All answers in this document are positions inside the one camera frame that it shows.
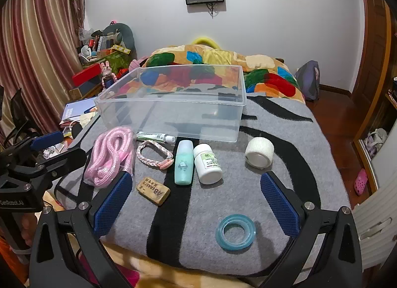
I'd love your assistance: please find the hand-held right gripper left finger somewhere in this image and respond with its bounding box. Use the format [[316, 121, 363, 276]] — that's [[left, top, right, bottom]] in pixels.
[[28, 170, 134, 288]]

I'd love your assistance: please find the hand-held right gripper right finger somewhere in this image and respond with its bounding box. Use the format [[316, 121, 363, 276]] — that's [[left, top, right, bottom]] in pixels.
[[260, 171, 363, 288]]

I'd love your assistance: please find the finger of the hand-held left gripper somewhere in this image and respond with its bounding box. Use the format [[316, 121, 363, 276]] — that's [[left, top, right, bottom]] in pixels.
[[0, 131, 65, 155], [29, 148, 88, 181]]

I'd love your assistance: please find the person's left hand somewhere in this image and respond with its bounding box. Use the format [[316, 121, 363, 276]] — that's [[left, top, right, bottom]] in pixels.
[[19, 212, 42, 247]]

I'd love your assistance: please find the black chair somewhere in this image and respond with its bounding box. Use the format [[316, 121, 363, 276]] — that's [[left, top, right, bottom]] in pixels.
[[0, 86, 36, 147]]

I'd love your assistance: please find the tan eraser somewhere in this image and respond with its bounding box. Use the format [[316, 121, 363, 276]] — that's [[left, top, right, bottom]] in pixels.
[[136, 177, 171, 206]]

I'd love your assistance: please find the blue notebook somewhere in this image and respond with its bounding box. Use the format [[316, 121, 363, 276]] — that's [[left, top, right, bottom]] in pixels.
[[62, 99, 98, 121]]

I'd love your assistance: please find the white bandage roll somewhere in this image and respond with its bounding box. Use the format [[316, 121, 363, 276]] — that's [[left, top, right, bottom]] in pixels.
[[245, 137, 275, 170]]

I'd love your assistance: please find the grey black striped blanket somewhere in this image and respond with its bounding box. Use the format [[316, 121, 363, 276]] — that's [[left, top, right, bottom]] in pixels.
[[54, 91, 351, 279]]

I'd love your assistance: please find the blue clear tape roll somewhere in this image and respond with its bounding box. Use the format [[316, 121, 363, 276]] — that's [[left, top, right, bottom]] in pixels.
[[215, 214, 257, 250]]

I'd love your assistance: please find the white green ointment tube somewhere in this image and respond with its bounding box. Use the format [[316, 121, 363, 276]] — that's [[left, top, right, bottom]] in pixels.
[[136, 131, 177, 143]]

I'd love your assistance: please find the teal plastic bottle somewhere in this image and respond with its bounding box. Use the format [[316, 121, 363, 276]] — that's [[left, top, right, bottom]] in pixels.
[[174, 140, 195, 186]]

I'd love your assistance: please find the red box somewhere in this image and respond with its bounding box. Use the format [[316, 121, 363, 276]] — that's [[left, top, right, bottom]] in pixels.
[[72, 64, 107, 87]]

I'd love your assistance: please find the white pill bottle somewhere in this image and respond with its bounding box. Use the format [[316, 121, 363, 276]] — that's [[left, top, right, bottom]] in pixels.
[[193, 144, 223, 184]]

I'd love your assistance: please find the pink clog shoe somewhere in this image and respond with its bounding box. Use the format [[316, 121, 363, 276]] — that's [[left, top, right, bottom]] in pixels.
[[354, 168, 368, 195]]

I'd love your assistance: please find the pink bunny toy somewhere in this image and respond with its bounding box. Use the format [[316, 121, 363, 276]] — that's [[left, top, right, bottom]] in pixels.
[[101, 61, 118, 89]]

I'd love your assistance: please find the pink striped curtain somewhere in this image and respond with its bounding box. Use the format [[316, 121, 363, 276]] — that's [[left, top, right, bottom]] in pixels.
[[0, 0, 86, 141]]

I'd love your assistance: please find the clear plastic storage box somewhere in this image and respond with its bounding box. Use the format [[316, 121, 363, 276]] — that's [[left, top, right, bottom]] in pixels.
[[94, 65, 248, 143]]

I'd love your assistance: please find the white slatted panel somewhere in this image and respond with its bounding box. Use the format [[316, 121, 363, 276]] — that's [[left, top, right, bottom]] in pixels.
[[352, 170, 397, 271]]

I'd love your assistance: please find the green cardboard box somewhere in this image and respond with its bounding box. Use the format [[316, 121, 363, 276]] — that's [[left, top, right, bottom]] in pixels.
[[105, 49, 132, 72]]

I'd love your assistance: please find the white handbag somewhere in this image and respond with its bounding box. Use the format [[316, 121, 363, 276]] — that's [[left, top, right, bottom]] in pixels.
[[365, 128, 389, 156]]

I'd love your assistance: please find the purple backpack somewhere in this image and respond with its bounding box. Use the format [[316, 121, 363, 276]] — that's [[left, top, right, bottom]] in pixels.
[[295, 60, 321, 101]]

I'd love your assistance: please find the grey plush toy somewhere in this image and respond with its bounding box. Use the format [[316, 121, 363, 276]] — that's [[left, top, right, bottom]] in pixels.
[[102, 23, 135, 56]]

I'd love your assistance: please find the colourful patchwork quilt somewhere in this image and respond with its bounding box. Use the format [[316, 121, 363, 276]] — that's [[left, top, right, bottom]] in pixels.
[[136, 44, 306, 102]]

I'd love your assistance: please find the wooden wardrobe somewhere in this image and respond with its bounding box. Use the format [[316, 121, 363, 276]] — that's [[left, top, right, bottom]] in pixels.
[[352, 0, 397, 195]]

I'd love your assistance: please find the yellow pillow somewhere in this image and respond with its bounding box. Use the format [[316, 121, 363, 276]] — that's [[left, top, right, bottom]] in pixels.
[[191, 36, 221, 49]]

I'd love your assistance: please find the pink rope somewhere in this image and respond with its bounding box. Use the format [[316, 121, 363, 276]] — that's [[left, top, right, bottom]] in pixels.
[[84, 127, 137, 187]]

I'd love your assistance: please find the pink white braided bracelet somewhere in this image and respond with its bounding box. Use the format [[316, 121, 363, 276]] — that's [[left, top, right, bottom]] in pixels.
[[136, 140, 174, 170]]

